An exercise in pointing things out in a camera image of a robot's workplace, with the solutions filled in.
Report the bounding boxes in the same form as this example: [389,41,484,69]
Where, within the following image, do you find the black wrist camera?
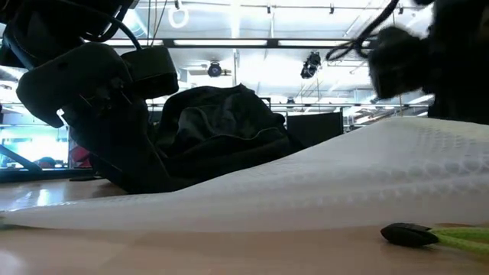
[368,26,435,100]
[121,45,180,100]

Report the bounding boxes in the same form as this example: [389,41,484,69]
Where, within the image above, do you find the white ring ceiling fixture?
[167,5,190,30]

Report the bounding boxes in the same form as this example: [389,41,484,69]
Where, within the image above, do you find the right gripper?
[427,0,489,125]

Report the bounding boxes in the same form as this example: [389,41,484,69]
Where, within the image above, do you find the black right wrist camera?
[368,26,435,100]

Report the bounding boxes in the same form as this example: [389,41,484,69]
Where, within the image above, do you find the black camera cable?
[82,17,143,50]
[326,0,400,62]

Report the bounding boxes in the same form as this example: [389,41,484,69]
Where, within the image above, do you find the black dome ceiling fixture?
[207,61,223,78]

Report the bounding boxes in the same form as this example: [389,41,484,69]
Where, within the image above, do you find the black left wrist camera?
[121,45,180,100]

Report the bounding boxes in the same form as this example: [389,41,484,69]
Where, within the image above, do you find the black overhead camera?
[300,51,322,79]

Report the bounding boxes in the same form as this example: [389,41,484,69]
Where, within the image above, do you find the white mesh pouch yellow zipper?
[0,116,489,257]

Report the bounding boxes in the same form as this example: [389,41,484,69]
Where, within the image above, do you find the black right camera cable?
[326,0,400,62]

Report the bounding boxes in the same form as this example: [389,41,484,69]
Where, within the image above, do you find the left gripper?
[15,42,180,194]

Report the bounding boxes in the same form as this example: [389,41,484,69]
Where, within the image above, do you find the black overhead frame beam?
[102,37,370,50]

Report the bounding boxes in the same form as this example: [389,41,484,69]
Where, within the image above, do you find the narrow black background panel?
[286,112,344,148]

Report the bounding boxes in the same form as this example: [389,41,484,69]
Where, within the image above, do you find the thin hanging cables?
[146,0,169,39]

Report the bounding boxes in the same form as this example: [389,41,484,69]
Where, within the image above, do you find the black backpack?
[152,84,303,192]

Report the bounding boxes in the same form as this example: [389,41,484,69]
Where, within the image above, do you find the black left camera cable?
[82,17,143,50]

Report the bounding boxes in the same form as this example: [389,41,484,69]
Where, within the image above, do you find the red background object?
[68,144,92,169]

